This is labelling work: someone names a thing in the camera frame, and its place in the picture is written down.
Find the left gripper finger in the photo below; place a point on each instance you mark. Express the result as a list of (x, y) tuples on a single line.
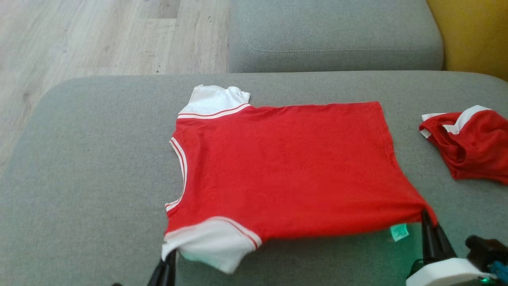
[(156, 276), (170, 270)]

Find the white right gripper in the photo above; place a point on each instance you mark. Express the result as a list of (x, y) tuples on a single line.
[(448, 274)]

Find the red shorts with white stripe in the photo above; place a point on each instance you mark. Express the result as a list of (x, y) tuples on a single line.
[(476, 147)]

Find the red shirt with white sleeves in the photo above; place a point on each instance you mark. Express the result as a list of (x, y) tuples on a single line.
[(285, 171)]

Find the grey fabric ottoman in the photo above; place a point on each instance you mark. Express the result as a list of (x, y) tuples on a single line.
[(99, 159)]

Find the large yellow sofa back cushion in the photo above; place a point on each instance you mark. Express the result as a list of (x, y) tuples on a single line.
[(472, 35)]

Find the grey sofa seat cushion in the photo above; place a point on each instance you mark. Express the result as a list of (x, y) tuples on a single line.
[(333, 35)]

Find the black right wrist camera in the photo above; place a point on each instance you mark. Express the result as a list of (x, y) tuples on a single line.
[(486, 250)]

